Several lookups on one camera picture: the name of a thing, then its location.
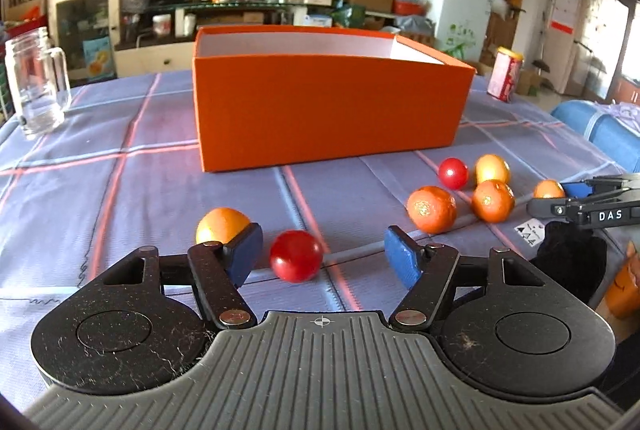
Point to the small orange kumquat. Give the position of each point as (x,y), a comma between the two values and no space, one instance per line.
(547,190)

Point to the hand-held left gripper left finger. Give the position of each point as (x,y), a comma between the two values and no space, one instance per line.
(245,251)

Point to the small red tomato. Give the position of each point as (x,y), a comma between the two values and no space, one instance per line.
(453,173)

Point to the red can with yellow lid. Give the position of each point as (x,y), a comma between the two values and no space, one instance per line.
(505,75)

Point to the white chest freezer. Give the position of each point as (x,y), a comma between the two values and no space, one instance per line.
(450,10)

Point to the red plastic basin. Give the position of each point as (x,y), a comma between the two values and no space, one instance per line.
(407,7)

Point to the blue checked tablecloth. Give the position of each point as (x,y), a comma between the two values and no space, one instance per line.
(125,190)

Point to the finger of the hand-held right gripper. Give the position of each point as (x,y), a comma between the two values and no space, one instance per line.
(570,188)
(542,206)

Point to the pale shiny orange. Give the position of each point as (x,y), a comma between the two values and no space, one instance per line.
(492,167)

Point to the orange bag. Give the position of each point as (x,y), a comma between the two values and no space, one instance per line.
(622,285)

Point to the blue cushion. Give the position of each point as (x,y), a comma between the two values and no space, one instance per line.
(600,130)

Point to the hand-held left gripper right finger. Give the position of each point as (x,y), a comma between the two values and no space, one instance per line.
(402,255)

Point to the orange cardboard box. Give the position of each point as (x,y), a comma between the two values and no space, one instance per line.
(325,110)

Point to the white television cabinet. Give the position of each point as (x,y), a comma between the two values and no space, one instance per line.
(150,57)

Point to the green snack bag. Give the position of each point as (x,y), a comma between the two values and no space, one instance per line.
(350,16)

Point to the wall calendar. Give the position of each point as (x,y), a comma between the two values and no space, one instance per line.
(562,12)

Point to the large red tomato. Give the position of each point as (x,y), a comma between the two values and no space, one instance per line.
(296,256)

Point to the white glass door cabinet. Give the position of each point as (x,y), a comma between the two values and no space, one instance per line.
(82,30)

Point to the smooth yellow orange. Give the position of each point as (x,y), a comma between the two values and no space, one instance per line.
(220,222)

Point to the clear glass mug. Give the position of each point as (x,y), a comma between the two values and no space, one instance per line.
(37,80)

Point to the medium dark mandarin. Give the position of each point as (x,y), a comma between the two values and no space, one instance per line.
(493,202)

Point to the large dimpled mandarin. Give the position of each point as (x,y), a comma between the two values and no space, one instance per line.
(431,209)

